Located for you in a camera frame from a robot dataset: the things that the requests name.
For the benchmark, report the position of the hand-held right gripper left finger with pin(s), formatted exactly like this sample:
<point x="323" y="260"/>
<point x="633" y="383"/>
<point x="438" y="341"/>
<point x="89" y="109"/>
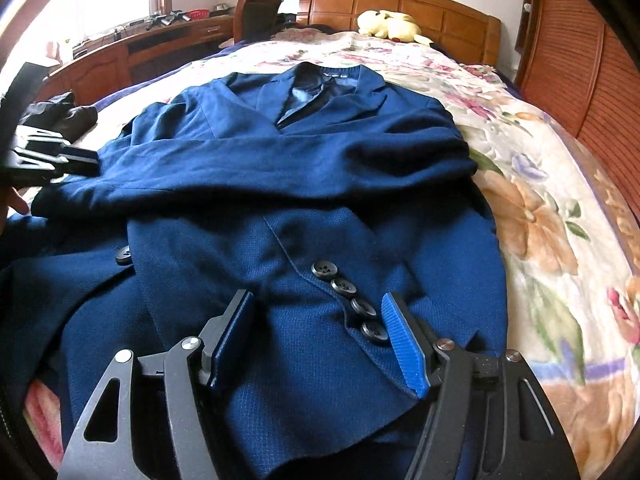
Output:
<point x="232" y="340"/>

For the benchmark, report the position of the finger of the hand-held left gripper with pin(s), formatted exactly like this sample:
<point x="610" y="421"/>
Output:
<point x="80" y="154"/>
<point x="75" y="167"/>

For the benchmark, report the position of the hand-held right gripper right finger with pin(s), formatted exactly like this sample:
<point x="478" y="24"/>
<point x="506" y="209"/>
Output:
<point x="405" y="345"/>

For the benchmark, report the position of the blue suit jacket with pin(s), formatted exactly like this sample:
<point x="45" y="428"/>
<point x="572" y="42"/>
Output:
<point x="280" y="185"/>

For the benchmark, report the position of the black clothes pile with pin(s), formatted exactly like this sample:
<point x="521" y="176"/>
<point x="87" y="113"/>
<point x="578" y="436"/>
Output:
<point x="65" y="115"/>

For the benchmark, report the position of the person's left hand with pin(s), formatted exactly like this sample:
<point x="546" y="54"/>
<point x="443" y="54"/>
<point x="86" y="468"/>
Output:
<point x="17" y="202"/>

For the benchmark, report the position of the wooden desk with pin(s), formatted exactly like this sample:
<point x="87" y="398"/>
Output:
<point x="125" y="55"/>

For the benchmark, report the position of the red basket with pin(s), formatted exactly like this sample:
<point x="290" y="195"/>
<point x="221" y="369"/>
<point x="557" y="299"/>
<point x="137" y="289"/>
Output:
<point x="197" y="13"/>

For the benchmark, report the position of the floral blanket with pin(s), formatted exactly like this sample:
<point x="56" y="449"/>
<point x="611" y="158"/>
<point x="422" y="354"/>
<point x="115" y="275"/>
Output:
<point x="550" y="220"/>

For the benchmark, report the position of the wooden chair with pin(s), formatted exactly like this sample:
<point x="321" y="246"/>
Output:
<point x="257" y="10"/>

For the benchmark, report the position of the yellow plush toy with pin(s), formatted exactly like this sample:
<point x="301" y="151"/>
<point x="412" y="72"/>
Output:
<point x="390" y="26"/>

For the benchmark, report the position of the wooden bed headboard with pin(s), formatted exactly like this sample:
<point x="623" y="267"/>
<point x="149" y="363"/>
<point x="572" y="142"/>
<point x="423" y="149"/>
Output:
<point x="440" y="20"/>

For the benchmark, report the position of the wooden slatted wardrobe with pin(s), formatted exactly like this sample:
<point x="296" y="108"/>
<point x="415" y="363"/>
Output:
<point x="585" y="60"/>

